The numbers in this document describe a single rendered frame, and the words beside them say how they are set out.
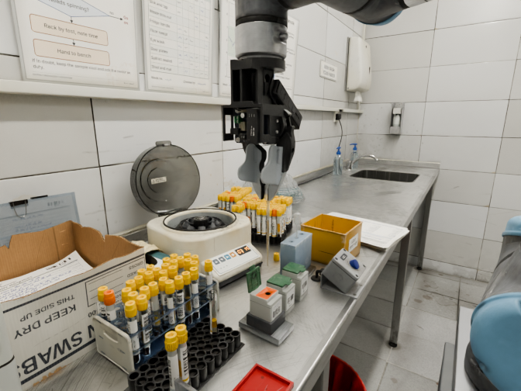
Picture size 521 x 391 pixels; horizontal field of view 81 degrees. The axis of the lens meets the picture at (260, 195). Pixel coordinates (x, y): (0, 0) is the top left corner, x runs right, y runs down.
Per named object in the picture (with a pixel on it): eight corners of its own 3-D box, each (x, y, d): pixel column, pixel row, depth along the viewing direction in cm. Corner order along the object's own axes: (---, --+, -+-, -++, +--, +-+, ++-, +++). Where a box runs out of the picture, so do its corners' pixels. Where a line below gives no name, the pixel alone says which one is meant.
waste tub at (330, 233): (343, 270, 81) (346, 234, 78) (298, 257, 89) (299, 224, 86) (360, 253, 91) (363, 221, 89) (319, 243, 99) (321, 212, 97)
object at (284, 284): (285, 317, 62) (286, 287, 60) (265, 309, 64) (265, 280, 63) (295, 307, 65) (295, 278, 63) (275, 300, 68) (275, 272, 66)
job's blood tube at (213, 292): (214, 345, 54) (213, 294, 51) (208, 342, 54) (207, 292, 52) (219, 340, 55) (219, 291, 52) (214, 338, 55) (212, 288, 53)
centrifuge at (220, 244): (204, 298, 68) (201, 247, 65) (140, 258, 88) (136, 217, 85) (274, 262, 86) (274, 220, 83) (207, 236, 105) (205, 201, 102)
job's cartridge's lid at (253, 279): (247, 270, 55) (245, 269, 56) (250, 294, 56) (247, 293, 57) (260, 261, 59) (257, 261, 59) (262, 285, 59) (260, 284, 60)
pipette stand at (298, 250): (300, 286, 73) (301, 247, 71) (274, 278, 77) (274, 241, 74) (315, 269, 81) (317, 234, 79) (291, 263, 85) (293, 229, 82)
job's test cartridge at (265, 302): (270, 333, 55) (270, 302, 54) (249, 323, 58) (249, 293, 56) (281, 321, 58) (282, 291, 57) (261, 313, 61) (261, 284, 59)
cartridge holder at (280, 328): (278, 347, 54) (278, 329, 53) (238, 327, 59) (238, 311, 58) (293, 330, 58) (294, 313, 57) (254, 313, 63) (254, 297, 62)
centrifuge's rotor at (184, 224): (194, 257, 76) (193, 230, 74) (162, 241, 86) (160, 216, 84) (240, 240, 87) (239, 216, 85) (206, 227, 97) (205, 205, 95)
